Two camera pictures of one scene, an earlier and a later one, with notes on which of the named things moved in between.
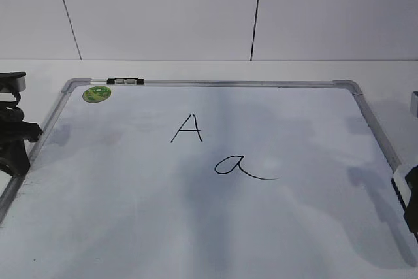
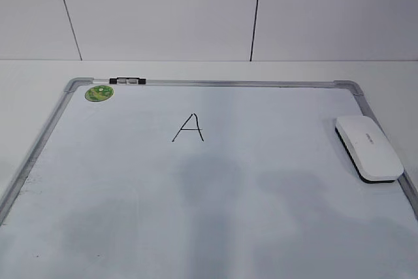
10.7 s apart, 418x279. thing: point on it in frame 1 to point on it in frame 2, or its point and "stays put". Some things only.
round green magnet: [96, 93] stays put
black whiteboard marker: [125, 81] stays put
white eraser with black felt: [401, 186] to [371, 152]
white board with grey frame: [208, 178] stays put
